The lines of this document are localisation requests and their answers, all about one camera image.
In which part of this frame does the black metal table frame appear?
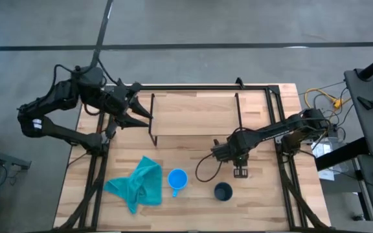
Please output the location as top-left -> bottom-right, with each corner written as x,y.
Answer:
55,77 -> 328,232

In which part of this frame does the wooden shelf with black legs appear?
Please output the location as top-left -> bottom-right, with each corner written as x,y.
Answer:
148,93 -> 243,147

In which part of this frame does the yellow cable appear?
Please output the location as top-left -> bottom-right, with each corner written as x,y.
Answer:
304,87 -> 352,109

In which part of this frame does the dark blue cup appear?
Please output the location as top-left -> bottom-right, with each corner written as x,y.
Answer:
214,181 -> 234,202

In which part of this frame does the blue mug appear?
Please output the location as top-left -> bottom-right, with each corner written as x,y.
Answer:
167,168 -> 189,198

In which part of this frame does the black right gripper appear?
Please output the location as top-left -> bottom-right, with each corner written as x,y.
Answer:
210,131 -> 251,179

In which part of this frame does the teal cloth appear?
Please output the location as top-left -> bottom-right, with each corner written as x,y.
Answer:
103,155 -> 164,215

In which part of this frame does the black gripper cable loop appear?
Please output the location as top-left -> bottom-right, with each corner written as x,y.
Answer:
195,151 -> 223,183

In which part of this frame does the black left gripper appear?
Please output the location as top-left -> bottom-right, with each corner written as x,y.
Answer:
108,79 -> 154,129

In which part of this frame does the black floor cable cover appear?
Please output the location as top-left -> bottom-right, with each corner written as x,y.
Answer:
92,0 -> 114,65

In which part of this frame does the black table support beam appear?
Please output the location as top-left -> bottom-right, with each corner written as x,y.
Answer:
314,137 -> 368,172

